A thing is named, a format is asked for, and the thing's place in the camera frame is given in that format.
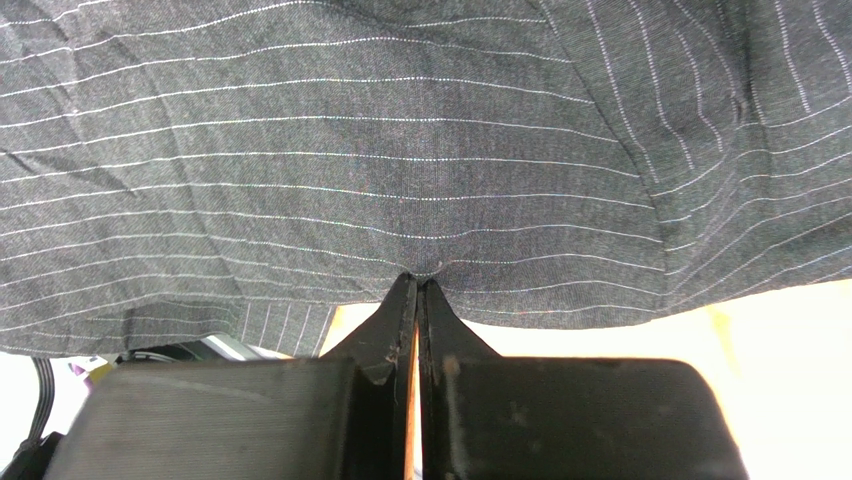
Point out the dark pinstriped long sleeve shirt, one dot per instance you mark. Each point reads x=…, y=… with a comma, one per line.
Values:
x=176, y=169

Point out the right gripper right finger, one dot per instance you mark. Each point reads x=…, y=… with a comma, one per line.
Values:
x=487, y=416

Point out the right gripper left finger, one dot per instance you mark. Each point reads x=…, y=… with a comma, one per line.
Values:
x=339, y=416

